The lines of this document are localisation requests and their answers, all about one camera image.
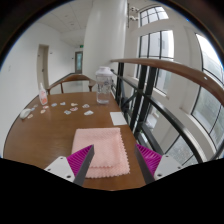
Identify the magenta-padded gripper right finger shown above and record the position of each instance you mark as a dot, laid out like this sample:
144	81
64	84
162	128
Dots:
151	160

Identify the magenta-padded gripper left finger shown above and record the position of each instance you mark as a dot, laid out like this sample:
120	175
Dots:
77	160

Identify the pink towel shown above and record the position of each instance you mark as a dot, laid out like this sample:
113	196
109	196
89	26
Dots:
105	150

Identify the small sticker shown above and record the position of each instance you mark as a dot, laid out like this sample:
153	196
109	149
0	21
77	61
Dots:
85	106
35	106
45	107
43	111
54	104
74	104
67	112
88	113
74	109
62	103
30	116

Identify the white paper card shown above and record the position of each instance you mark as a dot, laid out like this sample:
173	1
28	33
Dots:
118	118

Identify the white computer mouse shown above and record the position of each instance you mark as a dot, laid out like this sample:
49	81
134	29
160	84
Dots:
25	113

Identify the white bottle with pink label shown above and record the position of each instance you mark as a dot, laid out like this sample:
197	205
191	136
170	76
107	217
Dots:
43	96

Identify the wooden chair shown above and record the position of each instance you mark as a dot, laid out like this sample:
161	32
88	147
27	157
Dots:
71	78

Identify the wooden-topped black railing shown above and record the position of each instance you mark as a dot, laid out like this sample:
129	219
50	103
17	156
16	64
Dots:
166	66

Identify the glass double door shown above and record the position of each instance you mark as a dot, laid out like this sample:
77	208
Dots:
79	62

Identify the white side door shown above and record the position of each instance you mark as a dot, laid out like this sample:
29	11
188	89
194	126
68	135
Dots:
42	66

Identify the large framed window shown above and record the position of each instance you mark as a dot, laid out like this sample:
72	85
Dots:
160	43

